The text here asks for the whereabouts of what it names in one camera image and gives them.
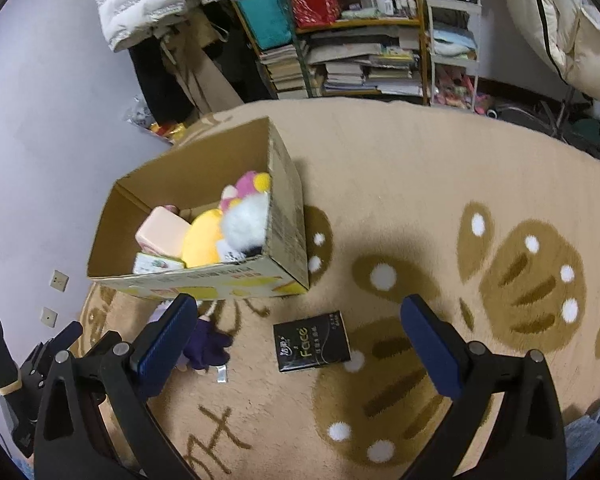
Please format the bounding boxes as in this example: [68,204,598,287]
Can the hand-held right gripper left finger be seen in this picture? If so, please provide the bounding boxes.
[32,292,199,480]

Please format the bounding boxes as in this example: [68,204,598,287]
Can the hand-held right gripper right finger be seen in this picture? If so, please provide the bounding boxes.
[400,295,567,480]

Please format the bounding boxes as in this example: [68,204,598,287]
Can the purple plush doll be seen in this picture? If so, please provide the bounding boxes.
[147,300,233,373]

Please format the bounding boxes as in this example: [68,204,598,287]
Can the green tissue pack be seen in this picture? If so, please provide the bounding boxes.
[132,252,187,276]

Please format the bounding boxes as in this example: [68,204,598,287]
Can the yellow plush toy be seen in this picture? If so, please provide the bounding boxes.
[181,209,226,268]

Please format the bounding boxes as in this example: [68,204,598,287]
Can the pink soap-like block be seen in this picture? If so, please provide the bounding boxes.
[135,205,192,259]

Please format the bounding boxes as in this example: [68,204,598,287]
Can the black tissue pack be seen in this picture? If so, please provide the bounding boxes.
[273,311,352,374]

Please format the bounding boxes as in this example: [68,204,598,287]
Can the pink plush toy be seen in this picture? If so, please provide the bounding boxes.
[217,171,273,262]

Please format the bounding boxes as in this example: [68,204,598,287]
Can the cardboard box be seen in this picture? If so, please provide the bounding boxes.
[86,116,311,301]

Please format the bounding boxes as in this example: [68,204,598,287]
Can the person's blue jeans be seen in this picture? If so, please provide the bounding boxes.
[562,370,600,480]

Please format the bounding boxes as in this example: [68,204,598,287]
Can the beige patterned blanket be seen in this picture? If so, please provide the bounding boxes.
[77,100,600,480]

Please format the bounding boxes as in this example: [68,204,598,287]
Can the clear plastic bag of items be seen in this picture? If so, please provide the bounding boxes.
[125,105,188,146]

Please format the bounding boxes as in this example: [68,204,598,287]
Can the black hanging garment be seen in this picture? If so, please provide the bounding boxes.
[130,40,201,126]

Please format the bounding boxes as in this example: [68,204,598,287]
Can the beige hanging coat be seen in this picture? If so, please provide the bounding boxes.
[160,10,251,116]

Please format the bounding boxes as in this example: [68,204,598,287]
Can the wide pile of books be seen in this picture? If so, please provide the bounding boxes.
[307,30,423,97]

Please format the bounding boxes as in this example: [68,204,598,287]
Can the narrow stack of books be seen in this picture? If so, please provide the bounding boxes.
[257,42,311,100]

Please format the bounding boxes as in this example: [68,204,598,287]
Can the white trolley cart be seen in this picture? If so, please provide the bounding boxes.
[422,0,483,111]

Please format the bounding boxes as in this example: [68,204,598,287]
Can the wooden shelf rack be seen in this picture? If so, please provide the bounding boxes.
[210,0,428,106]

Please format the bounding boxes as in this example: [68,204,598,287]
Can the teal bag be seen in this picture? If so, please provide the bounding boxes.
[237,0,293,51]

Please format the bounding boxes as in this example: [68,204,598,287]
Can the cream padded chair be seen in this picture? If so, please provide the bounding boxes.
[495,0,600,146]

